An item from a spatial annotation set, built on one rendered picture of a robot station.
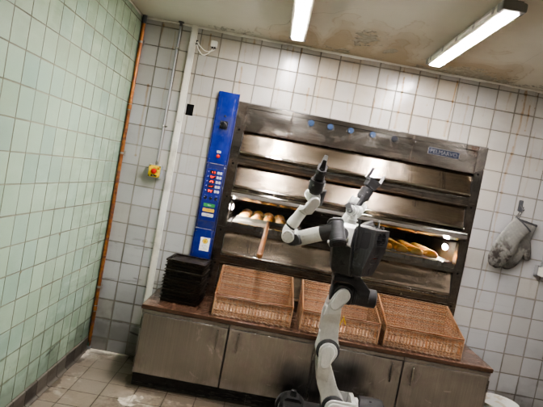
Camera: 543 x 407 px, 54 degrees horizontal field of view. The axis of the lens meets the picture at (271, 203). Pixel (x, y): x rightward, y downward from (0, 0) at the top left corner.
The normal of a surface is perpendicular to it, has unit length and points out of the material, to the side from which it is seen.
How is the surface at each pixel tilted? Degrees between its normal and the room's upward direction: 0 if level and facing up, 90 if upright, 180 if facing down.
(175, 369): 90
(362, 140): 90
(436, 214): 70
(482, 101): 90
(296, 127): 90
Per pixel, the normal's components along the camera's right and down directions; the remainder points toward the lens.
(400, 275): 0.06, -0.29
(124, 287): 0.00, 0.05
